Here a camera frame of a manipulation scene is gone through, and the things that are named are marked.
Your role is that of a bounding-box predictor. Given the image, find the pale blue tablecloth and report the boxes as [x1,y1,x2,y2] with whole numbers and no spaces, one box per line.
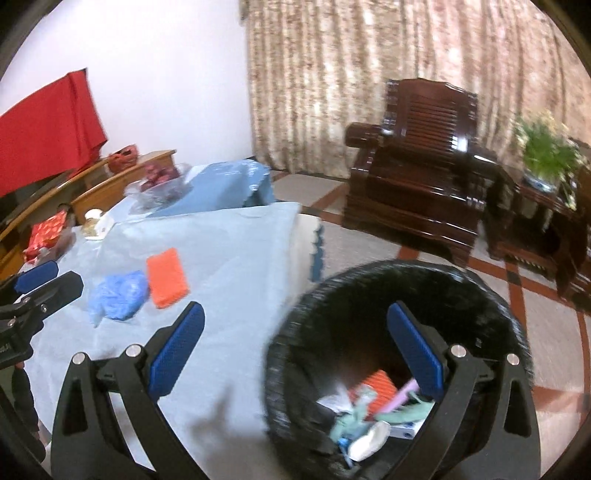
[18,202,303,474]

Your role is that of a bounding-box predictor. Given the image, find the white cloth with blue edge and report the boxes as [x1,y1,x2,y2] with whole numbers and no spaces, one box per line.
[293,213,326,283]

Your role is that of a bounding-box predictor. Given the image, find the white plastic wrapper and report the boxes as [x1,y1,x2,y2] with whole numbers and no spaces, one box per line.
[316,385,354,414]

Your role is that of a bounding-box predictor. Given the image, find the gold and white tissue box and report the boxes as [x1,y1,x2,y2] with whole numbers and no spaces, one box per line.
[82,209,115,241]

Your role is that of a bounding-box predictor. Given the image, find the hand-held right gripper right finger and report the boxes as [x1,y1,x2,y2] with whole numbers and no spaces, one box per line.
[387,301,542,480]

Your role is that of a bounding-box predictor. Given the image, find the black trash bin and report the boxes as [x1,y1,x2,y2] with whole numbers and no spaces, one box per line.
[263,260,534,480]

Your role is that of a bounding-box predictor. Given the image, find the red gift packet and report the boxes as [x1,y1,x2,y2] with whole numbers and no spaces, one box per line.
[22,210,68,263]

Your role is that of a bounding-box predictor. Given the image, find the red woven bag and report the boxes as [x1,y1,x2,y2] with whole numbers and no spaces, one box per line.
[107,144,139,174]

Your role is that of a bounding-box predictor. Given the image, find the dark wooden side table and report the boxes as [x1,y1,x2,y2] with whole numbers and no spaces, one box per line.
[485,164,568,278]

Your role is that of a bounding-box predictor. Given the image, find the beige patterned curtain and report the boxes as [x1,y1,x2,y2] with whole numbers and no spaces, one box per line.
[240,0,591,181]

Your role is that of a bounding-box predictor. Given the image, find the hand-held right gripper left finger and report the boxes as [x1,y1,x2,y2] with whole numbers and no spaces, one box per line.
[48,301,206,480]

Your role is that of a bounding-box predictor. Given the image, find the glass fruit bowl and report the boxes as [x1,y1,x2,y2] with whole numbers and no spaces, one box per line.
[124,162,192,214]

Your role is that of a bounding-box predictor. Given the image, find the pink plastic bag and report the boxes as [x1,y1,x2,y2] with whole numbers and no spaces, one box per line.
[385,378,419,411]

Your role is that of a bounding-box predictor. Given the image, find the red cloth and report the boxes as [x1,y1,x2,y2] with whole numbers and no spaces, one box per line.
[0,68,108,199]

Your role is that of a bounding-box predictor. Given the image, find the white box with blue label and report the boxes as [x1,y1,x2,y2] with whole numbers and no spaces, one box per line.
[388,418,428,439]

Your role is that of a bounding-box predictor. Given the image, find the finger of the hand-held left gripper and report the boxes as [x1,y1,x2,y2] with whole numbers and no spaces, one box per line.
[0,261,61,296]
[0,271,85,330]

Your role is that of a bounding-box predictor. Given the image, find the green potted plant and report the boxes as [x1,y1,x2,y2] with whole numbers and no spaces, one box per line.
[513,111,585,195]

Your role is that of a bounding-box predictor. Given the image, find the orange sponge pad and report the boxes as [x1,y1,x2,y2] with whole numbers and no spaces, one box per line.
[146,248,191,309]
[348,369,399,421]

